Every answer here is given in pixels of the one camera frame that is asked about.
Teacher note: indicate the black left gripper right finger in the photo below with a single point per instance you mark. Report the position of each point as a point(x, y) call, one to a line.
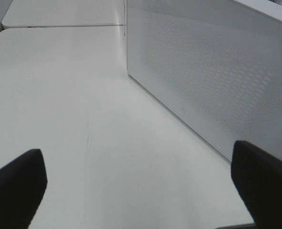
point(257, 176)

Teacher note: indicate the white microwave oven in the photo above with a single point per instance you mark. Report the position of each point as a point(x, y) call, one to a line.
point(219, 12)

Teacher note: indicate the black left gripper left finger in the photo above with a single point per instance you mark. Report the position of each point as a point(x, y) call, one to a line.
point(23, 182)

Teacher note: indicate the white microwave door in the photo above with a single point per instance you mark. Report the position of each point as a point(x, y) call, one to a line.
point(224, 81)

